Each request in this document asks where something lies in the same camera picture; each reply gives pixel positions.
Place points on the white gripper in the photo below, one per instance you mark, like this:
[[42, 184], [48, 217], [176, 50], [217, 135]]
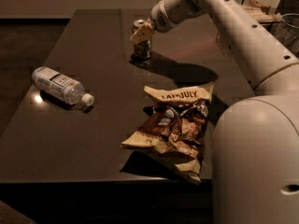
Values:
[[159, 20]]

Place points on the clear plastic water bottle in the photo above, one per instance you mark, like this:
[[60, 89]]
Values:
[[62, 87]]

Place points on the brown chip bag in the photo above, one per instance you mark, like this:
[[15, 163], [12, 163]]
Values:
[[174, 133]]

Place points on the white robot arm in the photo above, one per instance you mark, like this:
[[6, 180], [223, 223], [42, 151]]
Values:
[[255, 149]]

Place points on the orange soda can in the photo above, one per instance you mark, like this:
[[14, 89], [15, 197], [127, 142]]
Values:
[[142, 51]]

